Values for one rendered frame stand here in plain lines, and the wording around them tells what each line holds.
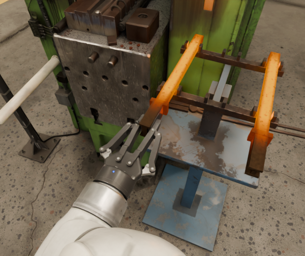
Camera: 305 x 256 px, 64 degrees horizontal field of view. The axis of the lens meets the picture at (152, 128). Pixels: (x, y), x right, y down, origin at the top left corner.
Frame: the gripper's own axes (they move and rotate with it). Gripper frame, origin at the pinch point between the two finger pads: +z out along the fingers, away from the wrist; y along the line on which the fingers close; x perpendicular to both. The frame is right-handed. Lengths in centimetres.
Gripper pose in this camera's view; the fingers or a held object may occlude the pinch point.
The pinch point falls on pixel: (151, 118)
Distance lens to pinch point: 58.3
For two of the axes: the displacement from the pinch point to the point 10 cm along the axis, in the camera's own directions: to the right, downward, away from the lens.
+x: 0.0, -6.2, -7.9
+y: 9.2, 3.2, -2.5
